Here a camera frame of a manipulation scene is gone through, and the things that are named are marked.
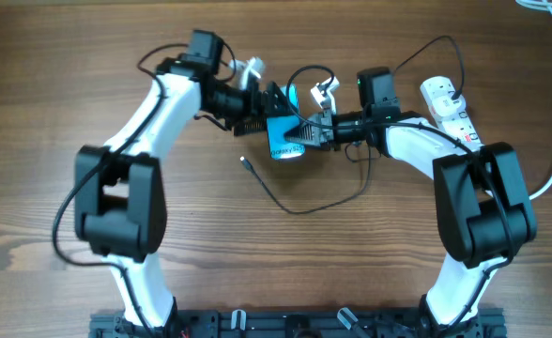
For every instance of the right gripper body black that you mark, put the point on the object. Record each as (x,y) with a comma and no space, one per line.
(329,130)

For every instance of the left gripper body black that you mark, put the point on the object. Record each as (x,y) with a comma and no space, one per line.
(252,110)

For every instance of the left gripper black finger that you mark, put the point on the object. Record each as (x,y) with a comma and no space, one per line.
(275,103)
(250,125)

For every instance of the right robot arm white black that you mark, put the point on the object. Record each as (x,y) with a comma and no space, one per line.
(484,213)

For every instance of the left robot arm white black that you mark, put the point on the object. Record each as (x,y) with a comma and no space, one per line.
(118,195)

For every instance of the white charger plug adapter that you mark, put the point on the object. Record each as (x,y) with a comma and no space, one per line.
(445,106)

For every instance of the white power strip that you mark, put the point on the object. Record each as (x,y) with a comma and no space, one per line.
(458,125)

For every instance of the black mounting rail base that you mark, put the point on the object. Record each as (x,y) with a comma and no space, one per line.
(393,322)

